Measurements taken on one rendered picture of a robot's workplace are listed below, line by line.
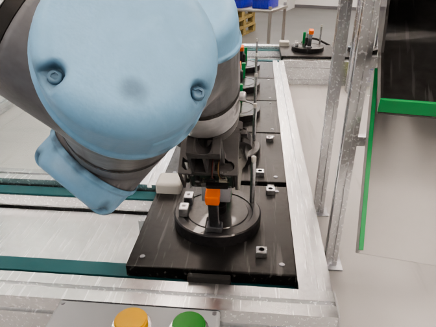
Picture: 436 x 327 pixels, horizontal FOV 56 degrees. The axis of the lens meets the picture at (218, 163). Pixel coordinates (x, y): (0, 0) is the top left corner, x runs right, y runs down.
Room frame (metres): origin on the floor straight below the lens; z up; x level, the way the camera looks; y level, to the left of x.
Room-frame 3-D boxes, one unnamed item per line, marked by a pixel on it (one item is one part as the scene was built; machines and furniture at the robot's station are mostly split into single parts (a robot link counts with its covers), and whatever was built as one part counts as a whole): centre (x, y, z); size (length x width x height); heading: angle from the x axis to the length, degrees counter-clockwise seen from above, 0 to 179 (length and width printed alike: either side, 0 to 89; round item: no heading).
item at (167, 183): (0.67, 0.09, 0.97); 0.05 x 0.05 x 0.04; 85
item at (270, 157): (0.82, -0.02, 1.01); 0.24 x 0.24 x 0.13; 85
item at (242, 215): (0.56, 0.00, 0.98); 0.14 x 0.14 x 0.02
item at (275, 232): (0.56, 0.00, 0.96); 0.24 x 0.24 x 0.02; 85
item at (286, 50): (1.87, -0.40, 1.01); 0.24 x 0.24 x 0.13; 85
